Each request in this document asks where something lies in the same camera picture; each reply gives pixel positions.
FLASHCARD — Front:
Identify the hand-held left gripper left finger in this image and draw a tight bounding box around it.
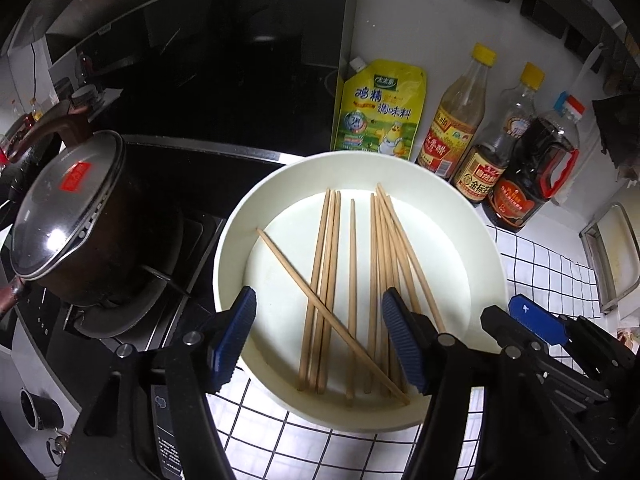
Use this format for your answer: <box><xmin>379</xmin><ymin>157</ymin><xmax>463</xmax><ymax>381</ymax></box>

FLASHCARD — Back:
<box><xmin>57</xmin><ymin>285</ymin><xmax>258</xmax><ymax>480</ymax></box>

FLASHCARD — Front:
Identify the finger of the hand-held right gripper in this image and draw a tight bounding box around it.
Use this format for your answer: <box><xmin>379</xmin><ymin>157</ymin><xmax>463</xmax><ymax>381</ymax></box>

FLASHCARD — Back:
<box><xmin>480</xmin><ymin>304</ymin><xmax>619</xmax><ymax>407</ymax></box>
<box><xmin>509</xmin><ymin>293</ymin><xmax>640</xmax><ymax>386</ymax></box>

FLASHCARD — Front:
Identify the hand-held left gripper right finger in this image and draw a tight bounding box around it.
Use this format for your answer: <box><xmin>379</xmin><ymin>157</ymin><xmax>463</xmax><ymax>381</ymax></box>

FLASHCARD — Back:
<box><xmin>381</xmin><ymin>287</ymin><xmax>561</xmax><ymax>480</ymax></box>

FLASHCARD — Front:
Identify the white round basin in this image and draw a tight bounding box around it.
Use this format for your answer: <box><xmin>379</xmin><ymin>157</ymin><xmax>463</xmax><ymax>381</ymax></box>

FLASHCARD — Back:
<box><xmin>212</xmin><ymin>150</ymin><xmax>510</xmax><ymax>433</ymax></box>

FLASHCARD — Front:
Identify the slender wooden chopstick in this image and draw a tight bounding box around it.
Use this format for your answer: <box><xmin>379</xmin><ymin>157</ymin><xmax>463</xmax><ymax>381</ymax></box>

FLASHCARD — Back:
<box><xmin>297</xmin><ymin>188</ymin><xmax>332</xmax><ymax>392</ymax></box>
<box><xmin>256</xmin><ymin>228</ymin><xmax>412</xmax><ymax>407</ymax></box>
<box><xmin>308</xmin><ymin>190</ymin><xmax>337</xmax><ymax>393</ymax></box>
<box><xmin>317</xmin><ymin>190</ymin><xmax>342</xmax><ymax>395</ymax></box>

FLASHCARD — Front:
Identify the white black-grid cloth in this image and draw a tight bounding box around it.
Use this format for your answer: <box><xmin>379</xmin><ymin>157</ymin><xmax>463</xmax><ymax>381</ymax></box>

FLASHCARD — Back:
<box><xmin>202</xmin><ymin>225</ymin><xmax>621</xmax><ymax>480</ymax></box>

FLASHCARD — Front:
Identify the large dark soy sauce jug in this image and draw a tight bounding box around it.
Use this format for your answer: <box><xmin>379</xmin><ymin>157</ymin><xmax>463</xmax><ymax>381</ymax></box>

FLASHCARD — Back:
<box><xmin>482</xmin><ymin>91</ymin><xmax>586</xmax><ymax>233</ymax></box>

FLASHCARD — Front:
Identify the dark brown pot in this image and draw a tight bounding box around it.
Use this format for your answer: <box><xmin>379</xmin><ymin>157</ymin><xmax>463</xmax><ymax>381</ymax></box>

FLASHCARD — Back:
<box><xmin>0</xmin><ymin>100</ymin><xmax>186</xmax><ymax>316</ymax></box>

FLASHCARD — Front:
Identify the slim soy sauce bottle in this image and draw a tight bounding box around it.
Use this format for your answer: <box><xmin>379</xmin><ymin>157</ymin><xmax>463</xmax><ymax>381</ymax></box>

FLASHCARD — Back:
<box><xmin>452</xmin><ymin>62</ymin><xmax>546</xmax><ymax>204</ymax></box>

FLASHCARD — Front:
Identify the black gas stove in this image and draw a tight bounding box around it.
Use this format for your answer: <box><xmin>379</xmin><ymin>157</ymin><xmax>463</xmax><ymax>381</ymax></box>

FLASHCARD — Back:
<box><xmin>0</xmin><ymin>140</ymin><xmax>281</xmax><ymax>411</ymax></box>

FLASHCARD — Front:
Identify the pale vinegar bottle yellow cap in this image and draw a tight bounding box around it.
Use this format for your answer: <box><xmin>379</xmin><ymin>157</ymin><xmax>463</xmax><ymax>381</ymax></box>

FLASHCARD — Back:
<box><xmin>415</xmin><ymin>43</ymin><xmax>497</xmax><ymax>181</ymax></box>

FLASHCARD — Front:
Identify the dark grey hanging cloth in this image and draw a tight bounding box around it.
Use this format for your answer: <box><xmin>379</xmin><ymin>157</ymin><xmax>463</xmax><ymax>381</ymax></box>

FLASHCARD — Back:
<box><xmin>592</xmin><ymin>95</ymin><xmax>640</xmax><ymax>181</ymax></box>

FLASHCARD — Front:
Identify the stove knob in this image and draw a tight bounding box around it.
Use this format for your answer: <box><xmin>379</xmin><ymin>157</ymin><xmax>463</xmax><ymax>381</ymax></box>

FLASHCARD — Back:
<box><xmin>19</xmin><ymin>387</ymin><xmax>66</xmax><ymax>433</ymax></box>

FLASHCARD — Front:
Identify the metal pot lid red sticker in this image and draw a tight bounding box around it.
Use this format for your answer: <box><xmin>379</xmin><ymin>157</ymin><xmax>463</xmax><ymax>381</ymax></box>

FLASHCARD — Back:
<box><xmin>10</xmin><ymin>130</ymin><xmax>126</xmax><ymax>281</ymax></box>

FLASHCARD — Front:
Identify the yellow seasoning pouch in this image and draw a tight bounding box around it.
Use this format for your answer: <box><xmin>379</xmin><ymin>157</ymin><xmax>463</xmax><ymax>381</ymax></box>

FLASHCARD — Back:
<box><xmin>330</xmin><ymin>56</ymin><xmax>428</xmax><ymax>162</ymax></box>

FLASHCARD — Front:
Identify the white dish brush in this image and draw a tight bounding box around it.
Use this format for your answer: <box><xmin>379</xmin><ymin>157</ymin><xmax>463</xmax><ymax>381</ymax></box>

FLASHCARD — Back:
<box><xmin>552</xmin><ymin>42</ymin><xmax>606</xmax><ymax>206</ymax></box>

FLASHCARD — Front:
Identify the metal tray with handle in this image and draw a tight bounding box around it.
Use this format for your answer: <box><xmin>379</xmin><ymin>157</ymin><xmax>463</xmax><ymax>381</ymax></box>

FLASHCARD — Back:
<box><xmin>579</xmin><ymin>201</ymin><xmax>636</xmax><ymax>316</ymax></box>

